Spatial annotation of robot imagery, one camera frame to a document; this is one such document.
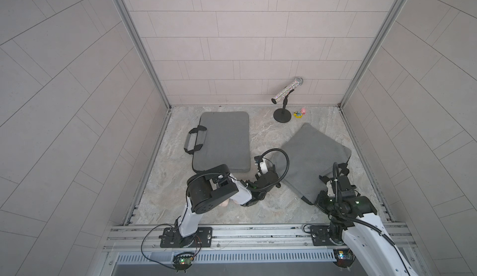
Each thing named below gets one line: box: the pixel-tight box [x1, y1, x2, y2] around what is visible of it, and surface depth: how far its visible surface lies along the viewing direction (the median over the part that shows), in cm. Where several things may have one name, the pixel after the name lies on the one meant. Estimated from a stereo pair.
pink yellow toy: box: [293, 107, 307, 119], surface depth 114 cm
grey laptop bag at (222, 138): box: [183, 111, 251, 174], surface depth 99 cm
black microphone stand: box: [273, 88, 295, 124], surface depth 113 cm
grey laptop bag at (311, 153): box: [273, 123, 352, 205], surface depth 91 cm
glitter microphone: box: [270, 77, 304, 105], surface depth 98 cm
